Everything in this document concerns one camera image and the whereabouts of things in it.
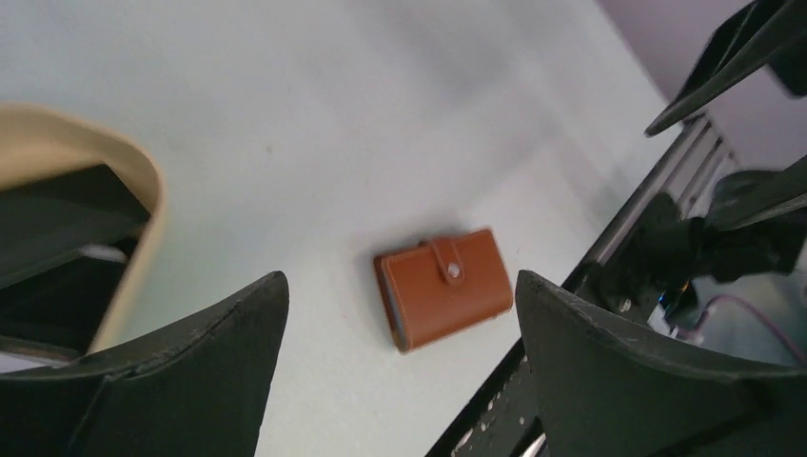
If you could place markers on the aluminium frame rail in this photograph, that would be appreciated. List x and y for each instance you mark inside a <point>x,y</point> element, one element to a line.
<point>688,172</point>

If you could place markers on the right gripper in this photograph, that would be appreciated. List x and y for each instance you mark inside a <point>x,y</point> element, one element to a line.
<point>768,34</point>

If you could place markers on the black card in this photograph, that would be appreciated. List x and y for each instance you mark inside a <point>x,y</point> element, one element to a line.
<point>65,244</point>

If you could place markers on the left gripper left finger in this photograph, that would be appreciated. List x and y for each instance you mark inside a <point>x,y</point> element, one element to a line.
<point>196,387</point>

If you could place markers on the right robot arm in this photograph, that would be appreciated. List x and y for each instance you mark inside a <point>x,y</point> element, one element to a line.
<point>663,252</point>

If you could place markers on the beige card tray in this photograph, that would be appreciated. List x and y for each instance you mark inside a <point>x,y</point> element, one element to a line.
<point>38,143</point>

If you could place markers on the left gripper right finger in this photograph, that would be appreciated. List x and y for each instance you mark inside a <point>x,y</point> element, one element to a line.
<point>668,398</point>

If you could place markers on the brown leather card holder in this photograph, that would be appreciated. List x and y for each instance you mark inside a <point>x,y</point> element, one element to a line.
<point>442,286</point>

